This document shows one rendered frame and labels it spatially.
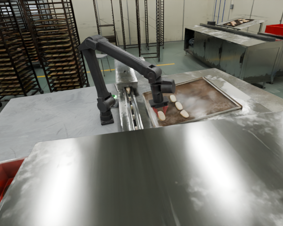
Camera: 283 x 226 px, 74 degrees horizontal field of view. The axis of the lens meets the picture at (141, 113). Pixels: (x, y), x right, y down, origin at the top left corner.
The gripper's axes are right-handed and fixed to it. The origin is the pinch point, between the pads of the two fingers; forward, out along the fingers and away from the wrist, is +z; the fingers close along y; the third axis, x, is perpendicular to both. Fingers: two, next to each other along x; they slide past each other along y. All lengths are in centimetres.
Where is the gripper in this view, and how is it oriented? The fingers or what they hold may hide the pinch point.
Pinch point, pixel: (161, 114)
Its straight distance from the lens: 107.9
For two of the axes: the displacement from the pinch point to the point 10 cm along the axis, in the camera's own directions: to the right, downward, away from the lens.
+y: 9.7, -2.6, 0.2
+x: -1.5, -5.0, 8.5
